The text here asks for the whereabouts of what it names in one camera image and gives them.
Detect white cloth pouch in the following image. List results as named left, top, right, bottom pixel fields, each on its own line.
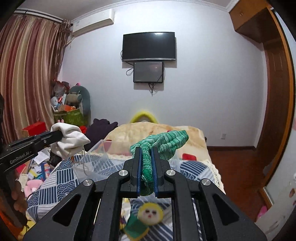
left=51, top=123, right=90, bottom=159

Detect yellow green sponge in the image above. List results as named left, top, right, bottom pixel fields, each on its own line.
left=123, top=215, right=149, bottom=241

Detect green knitted gloves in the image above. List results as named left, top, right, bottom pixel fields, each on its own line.
left=130, top=130, right=189, bottom=196

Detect yellow-haired doll head toy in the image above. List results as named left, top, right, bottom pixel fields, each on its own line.
left=137, top=202, right=164, bottom=226

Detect person's left hand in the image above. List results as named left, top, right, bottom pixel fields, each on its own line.
left=11, top=180, right=28, bottom=213

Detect red box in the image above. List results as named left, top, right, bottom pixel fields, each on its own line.
left=21, top=121, right=47, bottom=138

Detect pink plush toy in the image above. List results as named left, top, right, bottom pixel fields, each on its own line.
left=24, top=179, right=43, bottom=198

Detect green storage box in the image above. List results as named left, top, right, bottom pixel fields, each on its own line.
left=53, top=109, right=88, bottom=126

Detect clear plastic storage box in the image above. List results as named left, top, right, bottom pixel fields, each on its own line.
left=72, top=138, right=197, bottom=183

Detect dark purple garment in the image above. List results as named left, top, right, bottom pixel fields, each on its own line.
left=84, top=118, right=118, bottom=152

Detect green grey plush toy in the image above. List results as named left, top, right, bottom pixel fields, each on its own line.
left=65, top=85, right=91, bottom=120

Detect beige patchwork blanket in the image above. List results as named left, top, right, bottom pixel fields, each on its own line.
left=104, top=122, right=212, bottom=163

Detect striped brown curtain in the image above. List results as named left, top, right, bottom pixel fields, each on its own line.
left=1, top=14, right=71, bottom=143

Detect white air conditioner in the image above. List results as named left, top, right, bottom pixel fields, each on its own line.
left=72, top=9, right=115, bottom=37

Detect wooden wardrobe with sliding door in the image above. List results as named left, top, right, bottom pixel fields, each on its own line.
left=229, top=0, right=296, bottom=235

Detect small black wall monitor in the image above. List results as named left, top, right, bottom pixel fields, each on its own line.
left=133, top=61, right=164, bottom=83

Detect large black wall television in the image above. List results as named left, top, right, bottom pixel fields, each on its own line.
left=122, top=32, right=176, bottom=61

